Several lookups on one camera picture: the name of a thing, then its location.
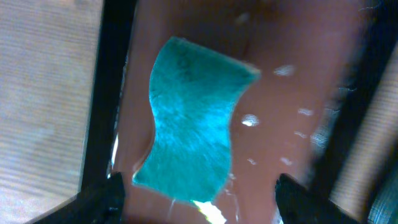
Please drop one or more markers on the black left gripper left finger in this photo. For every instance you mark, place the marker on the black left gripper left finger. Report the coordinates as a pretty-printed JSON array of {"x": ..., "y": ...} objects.
[{"x": 100, "y": 203}]

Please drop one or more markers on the rectangular brown water tray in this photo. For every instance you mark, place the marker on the rectangular brown water tray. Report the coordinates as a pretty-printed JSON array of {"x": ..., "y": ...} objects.
[{"x": 325, "y": 105}]

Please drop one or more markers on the green yellow sponge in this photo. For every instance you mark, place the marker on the green yellow sponge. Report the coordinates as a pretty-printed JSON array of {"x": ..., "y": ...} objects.
[{"x": 193, "y": 92}]

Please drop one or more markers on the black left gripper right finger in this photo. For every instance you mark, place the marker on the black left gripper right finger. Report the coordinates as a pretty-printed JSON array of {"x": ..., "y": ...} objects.
[{"x": 300, "y": 205}]

